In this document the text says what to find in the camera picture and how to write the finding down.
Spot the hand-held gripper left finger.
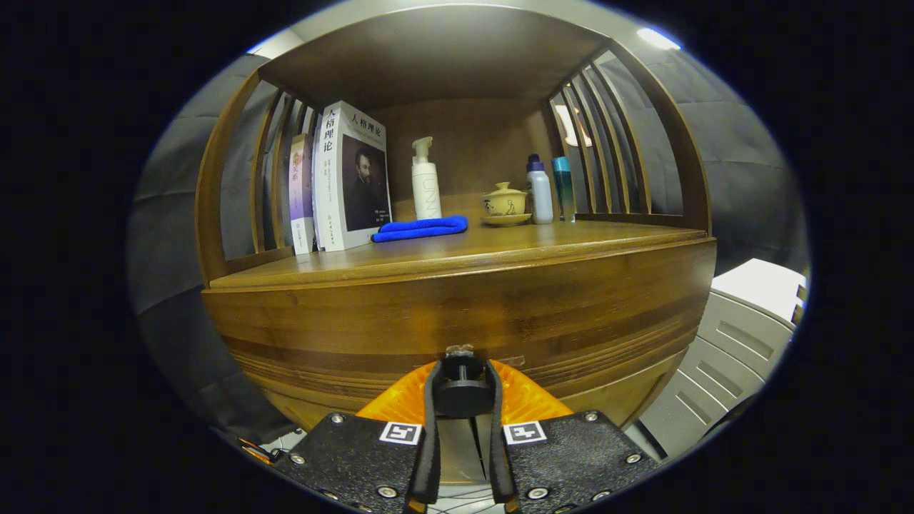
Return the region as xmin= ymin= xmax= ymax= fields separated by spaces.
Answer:
xmin=271 ymin=359 xmax=445 ymax=514

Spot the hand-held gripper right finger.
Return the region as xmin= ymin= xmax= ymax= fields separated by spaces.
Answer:
xmin=486 ymin=359 xmax=661 ymax=514

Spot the wooden drawer with black knob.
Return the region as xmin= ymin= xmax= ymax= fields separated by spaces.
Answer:
xmin=202 ymin=238 xmax=717 ymax=429

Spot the wooden countertop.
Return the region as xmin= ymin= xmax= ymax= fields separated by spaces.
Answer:
xmin=209 ymin=220 xmax=709 ymax=290

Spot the grey plastic drawer unit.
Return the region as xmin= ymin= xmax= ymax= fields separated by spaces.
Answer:
xmin=636 ymin=258 xmax=808 ymax=458

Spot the wooden cabinet with slatted sides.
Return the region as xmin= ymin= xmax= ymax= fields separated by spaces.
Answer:
xmin=194 ymin=4 xmax=717 ymax=486

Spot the blue folded cloth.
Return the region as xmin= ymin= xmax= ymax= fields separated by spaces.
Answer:
xmin=371 ymin=215 xmax=469 ymax=243

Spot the yellow lidded teacup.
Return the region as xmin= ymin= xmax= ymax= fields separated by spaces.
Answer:
xmin=483 ymin=181 xmax=529 ymax=217

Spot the white bottle with blue cap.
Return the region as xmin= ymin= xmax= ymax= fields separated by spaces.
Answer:
xmin=526 ymin=153 xmax=554 ymax=225

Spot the white pump bottle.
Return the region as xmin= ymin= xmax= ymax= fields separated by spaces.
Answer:
xmin=411 ymin=136 xmax=443 ymax=221

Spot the thin white book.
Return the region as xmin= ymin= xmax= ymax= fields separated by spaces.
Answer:
xmin=311 ymin=118 xmax=323 ymax=251

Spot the teal transparent bottle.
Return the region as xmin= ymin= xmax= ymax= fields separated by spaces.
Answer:
xmin=551 ymin=156 xmax=576 ymax=223

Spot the large white portrait book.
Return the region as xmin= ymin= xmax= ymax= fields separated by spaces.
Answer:
xmin=314 ymin=100 xmax=393 ymax=252

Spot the purple book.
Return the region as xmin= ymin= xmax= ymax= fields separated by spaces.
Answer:
xmin=288 ymin=132 xmax=316 ymax=256

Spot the small ceiling light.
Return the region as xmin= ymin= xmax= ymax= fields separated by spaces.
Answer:
xmin=637 ymin=27 xmax=683 ymax=51

